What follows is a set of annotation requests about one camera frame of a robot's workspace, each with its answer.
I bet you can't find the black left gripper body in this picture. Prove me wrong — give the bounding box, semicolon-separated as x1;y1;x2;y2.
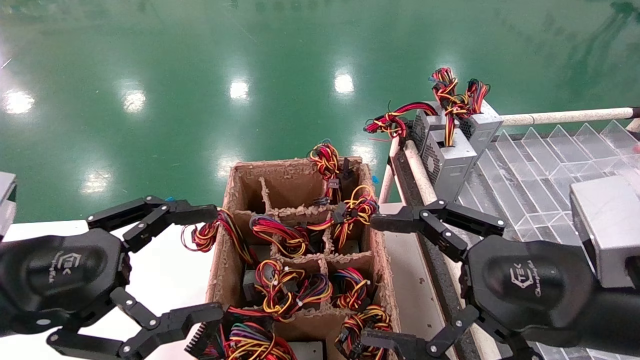
0;229;132;337

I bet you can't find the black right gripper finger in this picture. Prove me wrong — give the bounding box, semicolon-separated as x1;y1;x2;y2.
371;199;506;263
361;305;543;360

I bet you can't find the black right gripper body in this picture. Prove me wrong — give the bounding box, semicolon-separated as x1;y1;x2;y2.
460;235;601;351

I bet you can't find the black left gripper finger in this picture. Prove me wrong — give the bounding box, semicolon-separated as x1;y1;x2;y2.
87;196;219;253
47;287;224;360

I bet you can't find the grey power supply with wires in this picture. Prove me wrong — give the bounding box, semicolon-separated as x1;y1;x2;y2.
331;267;373;312
306;140;361;207
459;79;505;157
334;305;393;360
421;66;478;203
307;185;380;256
181;209;258;265
249;214;313;258
185;306;323;360
242;259;333;321
364;101;441;153

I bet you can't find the clear acrylic divider tray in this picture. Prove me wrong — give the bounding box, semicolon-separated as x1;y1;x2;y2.
452;120;640;360

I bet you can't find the brown cardboard divider box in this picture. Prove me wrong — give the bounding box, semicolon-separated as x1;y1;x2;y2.
204;156;407;360

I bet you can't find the black metal frame strip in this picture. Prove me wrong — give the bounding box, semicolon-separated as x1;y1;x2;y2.
390;150;481;360

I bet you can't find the long white pipe rail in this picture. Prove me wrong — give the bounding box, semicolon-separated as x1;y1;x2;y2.
500;106;640;127
402;141;501;360

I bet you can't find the short white pipe rail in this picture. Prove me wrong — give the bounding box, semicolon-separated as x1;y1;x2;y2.
378;137;402;205

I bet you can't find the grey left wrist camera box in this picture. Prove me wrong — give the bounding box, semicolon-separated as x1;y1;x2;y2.
0;171;18;236

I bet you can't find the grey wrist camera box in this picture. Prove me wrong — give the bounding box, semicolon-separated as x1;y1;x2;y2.
0;171;18;236
570;175;640;290

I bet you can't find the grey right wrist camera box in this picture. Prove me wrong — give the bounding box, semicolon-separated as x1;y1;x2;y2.
570;175;640;290

